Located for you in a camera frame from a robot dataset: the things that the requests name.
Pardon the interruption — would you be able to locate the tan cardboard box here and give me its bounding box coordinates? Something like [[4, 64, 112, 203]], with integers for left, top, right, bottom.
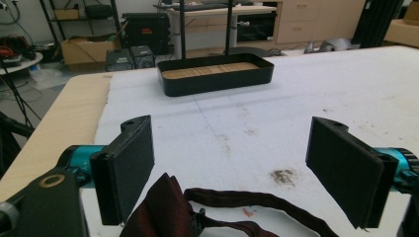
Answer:
[[383, 0, 419, 49]]

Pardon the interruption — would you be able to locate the black metal pole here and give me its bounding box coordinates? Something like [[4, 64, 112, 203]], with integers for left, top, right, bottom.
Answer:
[[224, 0, 235, 56], [179, 0, 188, 60]]

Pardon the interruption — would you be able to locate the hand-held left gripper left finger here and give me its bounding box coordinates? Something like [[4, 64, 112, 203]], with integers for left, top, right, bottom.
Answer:
[[89, 115, 155, 226]]

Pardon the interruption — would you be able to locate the small black box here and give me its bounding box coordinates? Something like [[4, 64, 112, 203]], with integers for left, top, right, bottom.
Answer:
[[129, 44, 156, 69], [105, 48, 135, 72]]

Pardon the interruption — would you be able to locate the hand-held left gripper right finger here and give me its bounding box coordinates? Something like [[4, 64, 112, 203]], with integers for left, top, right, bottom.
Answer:
[[305, 116, 399, 230]]

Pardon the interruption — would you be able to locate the red and black tool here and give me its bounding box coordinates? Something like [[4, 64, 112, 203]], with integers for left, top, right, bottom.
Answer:
[[0, 35, 37, 61]]

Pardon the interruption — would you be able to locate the white desk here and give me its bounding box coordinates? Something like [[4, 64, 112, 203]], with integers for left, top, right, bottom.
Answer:
[[166, 4, 279, 60]]

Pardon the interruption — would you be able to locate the round white side table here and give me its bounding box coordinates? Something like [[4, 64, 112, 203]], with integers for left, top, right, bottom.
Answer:
[[0, 52, 44, 76]]

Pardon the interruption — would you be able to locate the clear plastic bag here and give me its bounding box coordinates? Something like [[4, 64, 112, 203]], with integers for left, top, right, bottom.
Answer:
[[29, 63, 72, 91]]

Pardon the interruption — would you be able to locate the large black equipment case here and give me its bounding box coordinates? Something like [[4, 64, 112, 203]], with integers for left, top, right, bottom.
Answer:
[[122, 12, 172, 56]]

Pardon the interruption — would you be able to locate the black metal shelf rack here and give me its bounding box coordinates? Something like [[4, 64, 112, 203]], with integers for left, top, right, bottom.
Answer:
[[39, 0, 123, 48]]

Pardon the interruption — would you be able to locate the open cardboard box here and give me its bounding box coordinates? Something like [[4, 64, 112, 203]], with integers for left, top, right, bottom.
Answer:
[[60, 35, 122, 66]]

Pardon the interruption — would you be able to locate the black tray with wooden bottom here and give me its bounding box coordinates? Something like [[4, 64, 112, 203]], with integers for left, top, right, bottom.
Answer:
[[156, 52, 275, 98]]

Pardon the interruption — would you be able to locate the grey plastic cover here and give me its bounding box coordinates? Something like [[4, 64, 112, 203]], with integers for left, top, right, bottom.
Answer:
[[303, 38, 361, 54]]

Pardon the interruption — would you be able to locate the black stand leg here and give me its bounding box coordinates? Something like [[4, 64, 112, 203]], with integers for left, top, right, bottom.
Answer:
[[0, 111, 36, 181]]

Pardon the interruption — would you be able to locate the light wooden drawer cabinet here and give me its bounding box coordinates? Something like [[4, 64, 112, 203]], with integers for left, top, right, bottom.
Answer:
[[276, 0, 368, 45]]

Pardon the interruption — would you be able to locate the white felt mat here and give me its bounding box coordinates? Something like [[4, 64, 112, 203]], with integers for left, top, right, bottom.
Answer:
[[80, 45, 419, 237]]

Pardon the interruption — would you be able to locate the dark red bow tie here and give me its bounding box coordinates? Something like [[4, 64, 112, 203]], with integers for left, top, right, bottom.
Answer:
[[120, 172, 340, 237]]

